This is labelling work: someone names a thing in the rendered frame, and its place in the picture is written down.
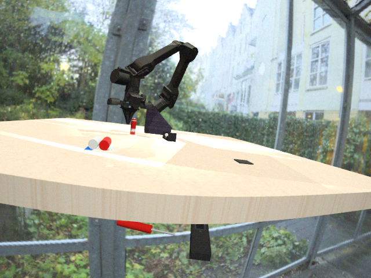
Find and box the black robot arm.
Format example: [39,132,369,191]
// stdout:
[110,40,198,113]

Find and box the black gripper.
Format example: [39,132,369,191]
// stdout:
[107,86,152,125]

